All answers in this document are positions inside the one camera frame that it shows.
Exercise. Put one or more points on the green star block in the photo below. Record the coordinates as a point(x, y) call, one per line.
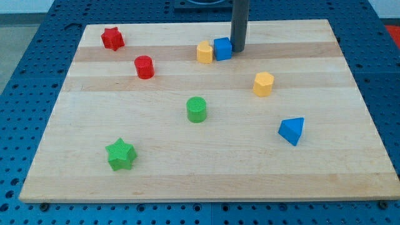
point(121, 155)

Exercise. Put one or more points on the wooden board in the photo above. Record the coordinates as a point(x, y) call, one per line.
point(236, 153)

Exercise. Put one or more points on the blue triangle block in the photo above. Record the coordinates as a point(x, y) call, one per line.
point(292, 129)

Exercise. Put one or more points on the yellow hexagon block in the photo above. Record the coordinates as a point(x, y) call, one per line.
point(263, 84)

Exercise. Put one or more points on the green cylinder block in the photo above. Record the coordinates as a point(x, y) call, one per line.
point(196, 109)

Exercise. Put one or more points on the red star block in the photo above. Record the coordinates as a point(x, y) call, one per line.
point(112, 38)

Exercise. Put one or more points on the red cylinder block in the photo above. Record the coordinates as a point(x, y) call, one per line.
point(144, 67)

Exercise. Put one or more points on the blue cube block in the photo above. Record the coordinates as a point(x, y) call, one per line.
point(222, 49)

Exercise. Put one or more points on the yellow heart block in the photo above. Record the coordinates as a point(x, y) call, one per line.
point(204, 52)

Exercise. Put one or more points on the grey cylindrical pointer rod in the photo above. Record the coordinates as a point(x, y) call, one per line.
point(239, 24)

